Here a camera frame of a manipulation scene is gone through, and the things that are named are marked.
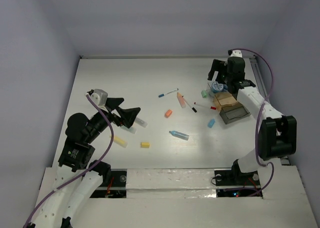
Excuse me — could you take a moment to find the blue patterned tape roll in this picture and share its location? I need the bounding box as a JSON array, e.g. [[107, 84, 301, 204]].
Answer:
[[210, 81, 224, 93]]

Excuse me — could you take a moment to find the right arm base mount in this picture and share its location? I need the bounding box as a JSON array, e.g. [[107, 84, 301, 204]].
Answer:
[[210, 170, 263, 198]]

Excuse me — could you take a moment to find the orange highlighter pen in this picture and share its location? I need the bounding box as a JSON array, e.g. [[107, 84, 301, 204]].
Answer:
[[134, 118, 148, 128], [177, 92, 186, 108]]

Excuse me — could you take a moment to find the orange highlighter pen centre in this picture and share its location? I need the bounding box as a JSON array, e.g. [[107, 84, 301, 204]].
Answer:
[[177, 92, 186, 108]]

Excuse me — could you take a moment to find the yellow highlighter pen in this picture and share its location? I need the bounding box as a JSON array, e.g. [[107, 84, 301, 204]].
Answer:
[[112, 136, 128, 148]]

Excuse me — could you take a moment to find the aluminium rail right edge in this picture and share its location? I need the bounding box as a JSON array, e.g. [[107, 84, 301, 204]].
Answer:
[[250, 56, 279, 167]]

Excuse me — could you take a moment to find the black whiteboard marker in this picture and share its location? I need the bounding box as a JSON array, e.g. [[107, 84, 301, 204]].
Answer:
[[182, 96, 198, 113]]

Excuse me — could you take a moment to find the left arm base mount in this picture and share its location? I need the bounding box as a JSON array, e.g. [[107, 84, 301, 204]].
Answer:
[[90, 170, 127, 199]]

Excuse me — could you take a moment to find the blue highlighter cap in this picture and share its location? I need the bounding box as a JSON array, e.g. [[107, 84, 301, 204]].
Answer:
[[207, 119, 216, 128]]

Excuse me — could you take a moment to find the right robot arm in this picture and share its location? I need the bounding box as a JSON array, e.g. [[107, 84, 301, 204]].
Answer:
[[208, 56, 297, 185]]

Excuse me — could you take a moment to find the clear compartment organizer box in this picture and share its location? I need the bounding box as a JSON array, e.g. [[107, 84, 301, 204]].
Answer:
[[206, 81, 250, 125]]

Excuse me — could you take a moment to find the blue highlighter pen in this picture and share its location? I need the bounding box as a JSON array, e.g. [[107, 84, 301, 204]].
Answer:
[[169, 131, 189, 141]]

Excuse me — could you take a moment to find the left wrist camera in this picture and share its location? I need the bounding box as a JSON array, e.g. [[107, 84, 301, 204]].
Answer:
[[87, 89, 108, 107]]

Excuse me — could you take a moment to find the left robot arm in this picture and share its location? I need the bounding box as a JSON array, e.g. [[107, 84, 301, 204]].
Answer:
[[24, 90, 141, 228]]

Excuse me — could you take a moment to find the yellow highlighter cap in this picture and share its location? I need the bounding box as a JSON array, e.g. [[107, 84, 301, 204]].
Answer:
[[140, 142, 150, 148]]

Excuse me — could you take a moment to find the blue whiteboard marker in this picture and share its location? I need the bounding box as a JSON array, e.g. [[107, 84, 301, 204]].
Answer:
[[158, 88, 179, 98]]

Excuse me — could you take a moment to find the orange highlighter cap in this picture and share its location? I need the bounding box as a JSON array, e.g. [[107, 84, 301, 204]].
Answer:
[[164, 110, 173, 118]]

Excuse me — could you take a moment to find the green highlighter cap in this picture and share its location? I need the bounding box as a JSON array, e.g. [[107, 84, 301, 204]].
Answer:
[[201, 90, 208, 98]]

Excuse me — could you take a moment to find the green highlighter pen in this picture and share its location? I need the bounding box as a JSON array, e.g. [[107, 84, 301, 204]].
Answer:
[[121, 126, 137, 134]]

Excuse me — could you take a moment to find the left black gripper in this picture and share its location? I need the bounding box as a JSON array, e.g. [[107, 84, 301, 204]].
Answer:
[[86, 97, 141, 142]]

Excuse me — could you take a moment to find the orange highlighter pen left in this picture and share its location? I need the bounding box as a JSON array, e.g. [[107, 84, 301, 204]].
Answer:
[[134, 118, 148, 128]]

